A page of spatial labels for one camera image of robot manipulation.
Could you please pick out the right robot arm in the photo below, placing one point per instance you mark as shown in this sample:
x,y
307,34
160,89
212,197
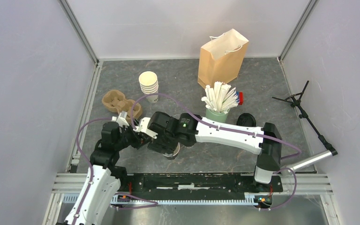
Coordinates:
x,y
189,129

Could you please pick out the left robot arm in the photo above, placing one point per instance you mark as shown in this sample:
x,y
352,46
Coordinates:
x,y
104,177

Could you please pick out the green straw holder cup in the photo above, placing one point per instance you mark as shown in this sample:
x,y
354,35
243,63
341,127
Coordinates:
x,y
217,116

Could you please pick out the bundle of wrapped paper straws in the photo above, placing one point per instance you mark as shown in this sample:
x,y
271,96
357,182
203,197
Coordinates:
x,y
220,97

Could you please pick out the stack of white paper cups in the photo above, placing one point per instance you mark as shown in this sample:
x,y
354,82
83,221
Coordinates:
x,y
148,81

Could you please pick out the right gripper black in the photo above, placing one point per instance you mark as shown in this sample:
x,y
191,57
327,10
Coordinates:
x,y
156,144

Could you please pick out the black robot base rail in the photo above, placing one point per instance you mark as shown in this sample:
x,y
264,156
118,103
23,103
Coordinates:
x,y
196,186

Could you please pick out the brown paper takeout bag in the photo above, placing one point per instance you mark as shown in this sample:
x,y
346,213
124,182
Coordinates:
x,y
221,58

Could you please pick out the stack of black lids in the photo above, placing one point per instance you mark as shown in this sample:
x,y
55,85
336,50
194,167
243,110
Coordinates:
x,y
246,120

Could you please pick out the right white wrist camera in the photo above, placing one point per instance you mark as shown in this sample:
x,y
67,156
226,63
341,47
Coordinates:
x,y
143,128

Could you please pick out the pulp cup carrier tray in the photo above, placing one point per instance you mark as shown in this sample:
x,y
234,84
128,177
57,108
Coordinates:
x,y
129,107

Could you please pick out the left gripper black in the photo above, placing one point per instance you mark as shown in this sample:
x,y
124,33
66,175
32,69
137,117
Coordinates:
x,y
139,138

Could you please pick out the stack of pulp cup carriers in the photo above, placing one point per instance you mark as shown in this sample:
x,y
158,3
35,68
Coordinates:
x,y
115,101

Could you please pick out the red and blue small box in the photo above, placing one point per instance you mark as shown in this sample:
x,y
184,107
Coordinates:
x,y
240,98

